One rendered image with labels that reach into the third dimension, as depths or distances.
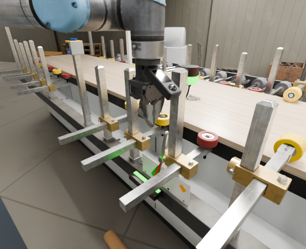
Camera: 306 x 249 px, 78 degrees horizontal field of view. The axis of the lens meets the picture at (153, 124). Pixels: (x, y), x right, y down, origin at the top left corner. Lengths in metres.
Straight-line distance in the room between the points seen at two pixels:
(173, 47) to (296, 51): 3.21
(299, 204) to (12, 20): 0.94
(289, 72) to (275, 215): 4.41
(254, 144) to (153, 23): 0.37
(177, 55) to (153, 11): 3.96
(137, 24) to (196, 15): 5.44
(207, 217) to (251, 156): 0.32
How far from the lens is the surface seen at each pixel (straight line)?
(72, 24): 0.43
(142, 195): 0.59
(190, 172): 0.66
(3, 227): 1.43
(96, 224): 1.62
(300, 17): 6.15
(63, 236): 1.63
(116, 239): 1.43
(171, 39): 4.53
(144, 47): 0.51
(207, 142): 0.74
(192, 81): 0.60
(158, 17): 0.52
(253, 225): 0.89
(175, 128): 0.63
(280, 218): 0.89
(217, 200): 0.92
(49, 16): 0.45
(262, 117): 0.47
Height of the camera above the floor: 1.29
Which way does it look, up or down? 27 degrees down
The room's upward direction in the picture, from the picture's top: straight up
